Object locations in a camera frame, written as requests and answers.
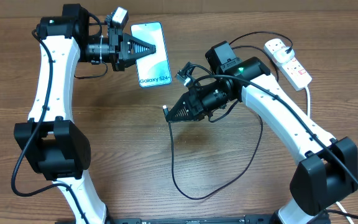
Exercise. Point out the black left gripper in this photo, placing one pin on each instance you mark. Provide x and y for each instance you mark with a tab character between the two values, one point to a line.
127	57

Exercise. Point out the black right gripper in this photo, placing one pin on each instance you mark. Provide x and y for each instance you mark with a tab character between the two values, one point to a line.
194	102

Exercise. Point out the blue Samsung Galaxy smartphone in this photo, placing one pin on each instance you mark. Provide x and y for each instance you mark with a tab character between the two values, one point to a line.
154	69

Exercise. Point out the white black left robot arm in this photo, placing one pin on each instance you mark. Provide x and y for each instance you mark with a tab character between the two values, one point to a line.
49	140

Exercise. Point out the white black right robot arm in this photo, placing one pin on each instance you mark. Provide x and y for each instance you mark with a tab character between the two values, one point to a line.
326	167

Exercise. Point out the white charger plug adapter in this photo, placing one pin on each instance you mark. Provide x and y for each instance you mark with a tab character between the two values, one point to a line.
283	55

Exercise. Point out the white power extension strip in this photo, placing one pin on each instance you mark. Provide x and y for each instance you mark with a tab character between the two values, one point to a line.
293	71

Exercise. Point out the brown cardboard backdrop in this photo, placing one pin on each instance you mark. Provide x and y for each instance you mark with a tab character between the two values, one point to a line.
40	8

